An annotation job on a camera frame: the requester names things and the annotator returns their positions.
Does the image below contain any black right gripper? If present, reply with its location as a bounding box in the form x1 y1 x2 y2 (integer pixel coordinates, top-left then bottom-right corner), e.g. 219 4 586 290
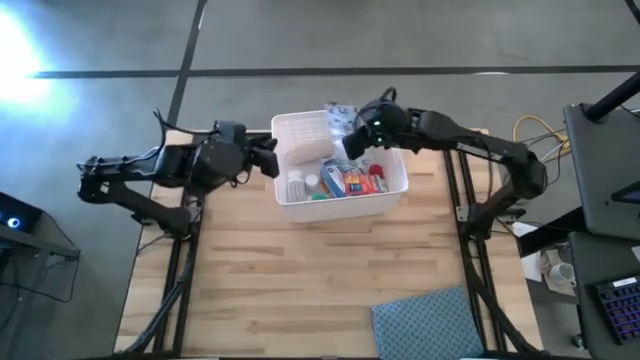
341 98 414 161

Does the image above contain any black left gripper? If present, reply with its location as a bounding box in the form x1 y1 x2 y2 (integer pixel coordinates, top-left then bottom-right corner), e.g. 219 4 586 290
197 135 281 191

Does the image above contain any white package blue cross print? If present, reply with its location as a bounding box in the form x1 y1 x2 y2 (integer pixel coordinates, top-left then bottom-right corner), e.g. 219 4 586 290
323 102 374 132

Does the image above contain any red medicine box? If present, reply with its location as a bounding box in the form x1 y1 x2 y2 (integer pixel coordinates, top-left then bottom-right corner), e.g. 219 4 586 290
342 169 384 197

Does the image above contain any clear pill bottle white cap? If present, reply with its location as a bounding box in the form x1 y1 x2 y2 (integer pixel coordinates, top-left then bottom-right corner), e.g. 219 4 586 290
286 169 307 202

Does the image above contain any white perforated plastic basket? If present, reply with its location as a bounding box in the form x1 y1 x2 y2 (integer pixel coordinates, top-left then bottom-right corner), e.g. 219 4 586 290
270 108 410 224

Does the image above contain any blue patterned cloth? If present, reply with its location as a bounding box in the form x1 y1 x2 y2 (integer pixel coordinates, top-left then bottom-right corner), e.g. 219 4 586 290
369 284 485 360

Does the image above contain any white paper sheet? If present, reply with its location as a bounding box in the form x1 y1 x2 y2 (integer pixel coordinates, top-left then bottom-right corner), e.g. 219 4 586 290
514 222 544 284

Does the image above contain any black side stand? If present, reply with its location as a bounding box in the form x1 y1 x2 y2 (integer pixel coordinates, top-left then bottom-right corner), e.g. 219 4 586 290
0 223 82 262

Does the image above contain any white mug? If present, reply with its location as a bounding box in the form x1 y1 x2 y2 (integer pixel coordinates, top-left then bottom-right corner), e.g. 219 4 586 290
548 262 577 290

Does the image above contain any grey side desk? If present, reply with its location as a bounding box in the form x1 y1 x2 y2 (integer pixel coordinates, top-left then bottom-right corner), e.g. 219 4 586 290
563 102 640 241

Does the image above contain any black device blue light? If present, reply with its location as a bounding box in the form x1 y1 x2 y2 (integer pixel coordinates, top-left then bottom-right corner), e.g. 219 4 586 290
0 191 45 234

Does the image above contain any black pole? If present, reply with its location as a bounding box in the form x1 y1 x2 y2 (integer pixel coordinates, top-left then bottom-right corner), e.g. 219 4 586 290
583 72 640 123

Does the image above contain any dark side table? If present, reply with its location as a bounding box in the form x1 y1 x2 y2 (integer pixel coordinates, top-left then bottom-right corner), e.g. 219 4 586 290
568 231 640 360

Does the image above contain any black keyboard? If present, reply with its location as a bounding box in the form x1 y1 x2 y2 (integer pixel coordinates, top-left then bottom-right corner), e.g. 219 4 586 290
593 273 640 345

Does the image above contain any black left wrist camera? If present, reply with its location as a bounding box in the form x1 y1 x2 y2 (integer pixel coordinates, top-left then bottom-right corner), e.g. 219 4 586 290
213 119 247 146

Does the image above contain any black aluminium frame rail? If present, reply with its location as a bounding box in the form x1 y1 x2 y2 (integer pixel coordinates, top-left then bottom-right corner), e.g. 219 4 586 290
114 119 274 359
444 149 539 359

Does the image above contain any yellow cable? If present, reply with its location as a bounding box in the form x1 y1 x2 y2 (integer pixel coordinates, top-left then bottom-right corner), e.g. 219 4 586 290
510 114 572 166

